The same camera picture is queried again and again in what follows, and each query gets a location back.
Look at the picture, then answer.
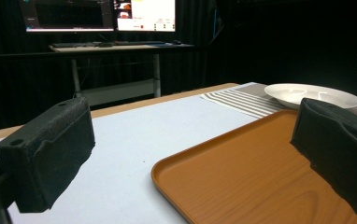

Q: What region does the white-legged computer desk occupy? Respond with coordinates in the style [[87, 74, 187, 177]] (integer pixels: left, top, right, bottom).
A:
[[48, 42, 196, 106]]

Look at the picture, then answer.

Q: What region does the black curtain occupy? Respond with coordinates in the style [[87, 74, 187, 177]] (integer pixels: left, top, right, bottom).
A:
[[0, 0, 357, 135]]

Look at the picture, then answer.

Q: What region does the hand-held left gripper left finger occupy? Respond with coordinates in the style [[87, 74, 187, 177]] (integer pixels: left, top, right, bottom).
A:
[[0, 96, 96, 214]]

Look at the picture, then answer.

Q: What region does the dark computer monitor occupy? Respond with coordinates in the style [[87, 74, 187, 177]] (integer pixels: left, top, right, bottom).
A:
[[18, 0, 116, 34]]

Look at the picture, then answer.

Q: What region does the white table mat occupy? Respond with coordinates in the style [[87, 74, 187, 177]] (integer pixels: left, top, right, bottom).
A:
[[0, 81, 259, 224]]

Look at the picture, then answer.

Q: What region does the bright computer monitor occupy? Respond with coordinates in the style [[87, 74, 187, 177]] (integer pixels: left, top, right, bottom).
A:
[[113, 0, 177, 33]]

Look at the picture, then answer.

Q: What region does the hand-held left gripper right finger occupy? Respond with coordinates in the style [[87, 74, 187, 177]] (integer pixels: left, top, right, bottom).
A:
[[290, 97, 357, 217]]

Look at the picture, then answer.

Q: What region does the black keyboard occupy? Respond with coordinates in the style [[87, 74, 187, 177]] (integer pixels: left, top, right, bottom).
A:
[[50, 41, 103, 49]]

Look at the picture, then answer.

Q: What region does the striped grey placemat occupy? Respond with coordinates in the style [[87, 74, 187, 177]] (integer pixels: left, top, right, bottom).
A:
[[200, 81, 357, 125]]

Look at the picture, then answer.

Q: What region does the brown wooden tray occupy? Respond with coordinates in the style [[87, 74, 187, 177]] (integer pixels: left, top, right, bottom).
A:
[[150, 108, 357, 224]]

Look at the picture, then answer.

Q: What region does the white divided plate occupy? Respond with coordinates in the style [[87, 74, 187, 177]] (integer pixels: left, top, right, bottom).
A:
[[264, 82, 357, 110]]

